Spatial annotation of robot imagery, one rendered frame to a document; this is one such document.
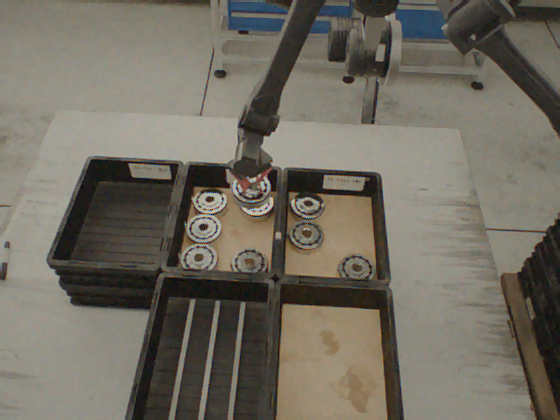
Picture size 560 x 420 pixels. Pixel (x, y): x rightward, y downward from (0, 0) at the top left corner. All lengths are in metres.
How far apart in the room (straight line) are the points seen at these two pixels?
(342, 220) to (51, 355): 0.91
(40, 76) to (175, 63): 0.85
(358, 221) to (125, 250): 0.70
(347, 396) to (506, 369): 0.50
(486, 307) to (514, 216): 1.31
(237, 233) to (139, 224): 0.30
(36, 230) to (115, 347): 0.52
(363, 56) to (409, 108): 1.75
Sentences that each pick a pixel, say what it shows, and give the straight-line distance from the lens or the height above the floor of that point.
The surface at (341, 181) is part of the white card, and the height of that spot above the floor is 0.90.
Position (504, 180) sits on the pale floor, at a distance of 3.13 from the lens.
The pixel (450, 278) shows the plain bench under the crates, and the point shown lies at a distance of 1.74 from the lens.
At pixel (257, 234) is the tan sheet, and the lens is 1.57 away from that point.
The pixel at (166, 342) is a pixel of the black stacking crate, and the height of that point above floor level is 0.83.
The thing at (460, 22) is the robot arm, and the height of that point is 1.57.
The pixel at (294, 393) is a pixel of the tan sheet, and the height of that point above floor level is 0.83.
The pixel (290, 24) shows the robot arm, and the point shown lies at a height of 1.54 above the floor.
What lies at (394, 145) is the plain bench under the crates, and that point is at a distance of 2.07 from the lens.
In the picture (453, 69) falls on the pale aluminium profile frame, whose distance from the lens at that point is 3.57.
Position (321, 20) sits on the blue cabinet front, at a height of 0.42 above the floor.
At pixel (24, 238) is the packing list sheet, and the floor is 0.70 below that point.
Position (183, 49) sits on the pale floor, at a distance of 3.78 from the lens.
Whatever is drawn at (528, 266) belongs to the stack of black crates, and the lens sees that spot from 2.44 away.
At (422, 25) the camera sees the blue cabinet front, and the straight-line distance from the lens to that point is 3.37.
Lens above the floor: 2.09
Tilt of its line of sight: 51 degrees down
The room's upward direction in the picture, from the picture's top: 3 degrees clockwise
